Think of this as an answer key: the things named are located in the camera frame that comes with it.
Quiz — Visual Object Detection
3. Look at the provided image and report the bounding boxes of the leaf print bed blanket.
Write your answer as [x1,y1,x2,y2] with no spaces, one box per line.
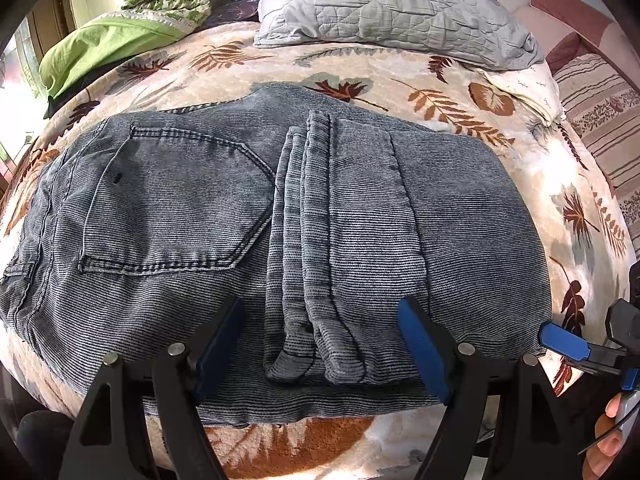
[0,17,640,480]

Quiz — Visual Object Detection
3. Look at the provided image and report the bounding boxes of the green pillow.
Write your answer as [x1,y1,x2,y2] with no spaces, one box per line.
[39,14,195,102]

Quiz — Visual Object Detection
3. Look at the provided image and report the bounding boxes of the grey quilted pillow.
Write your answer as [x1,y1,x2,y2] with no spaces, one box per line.
[253,0,547,72]

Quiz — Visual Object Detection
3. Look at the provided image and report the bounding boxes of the black cloth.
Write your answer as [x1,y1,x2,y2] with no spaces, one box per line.
[43,94,67,120]

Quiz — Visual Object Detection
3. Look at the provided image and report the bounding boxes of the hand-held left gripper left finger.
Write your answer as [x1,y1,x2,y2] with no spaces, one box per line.
[59,296,247,480]

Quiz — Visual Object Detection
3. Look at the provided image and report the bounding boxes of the person's right hand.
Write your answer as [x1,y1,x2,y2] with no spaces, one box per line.
[582,392,640,472]

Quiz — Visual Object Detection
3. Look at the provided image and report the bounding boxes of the striped floral cushion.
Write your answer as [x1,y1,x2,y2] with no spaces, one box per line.
[552,52,640,252]

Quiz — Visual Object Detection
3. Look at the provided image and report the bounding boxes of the grey-blue denim pants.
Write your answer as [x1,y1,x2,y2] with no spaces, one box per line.
[0,81,557,429]

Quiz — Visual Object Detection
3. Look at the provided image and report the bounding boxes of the black cable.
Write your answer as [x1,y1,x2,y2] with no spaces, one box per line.
[576,409,640,457]

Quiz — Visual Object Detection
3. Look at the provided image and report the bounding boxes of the dark purple cloth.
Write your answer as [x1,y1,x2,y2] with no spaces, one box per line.
[206,0,264,27]

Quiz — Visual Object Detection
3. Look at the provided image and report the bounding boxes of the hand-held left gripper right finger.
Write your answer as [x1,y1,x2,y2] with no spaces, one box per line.
[398,296,597,480]

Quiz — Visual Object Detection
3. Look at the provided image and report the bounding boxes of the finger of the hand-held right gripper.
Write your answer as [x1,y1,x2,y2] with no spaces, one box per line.
[604,299,640,350]
[539,322,627,377]

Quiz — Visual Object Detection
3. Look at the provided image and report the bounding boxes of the white leaf print pillow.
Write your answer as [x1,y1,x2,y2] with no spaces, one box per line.
[475,59,562,129]

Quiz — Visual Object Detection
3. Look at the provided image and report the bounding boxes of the pink padded headboard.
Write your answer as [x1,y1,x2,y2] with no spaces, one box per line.
[512,0,632,67]

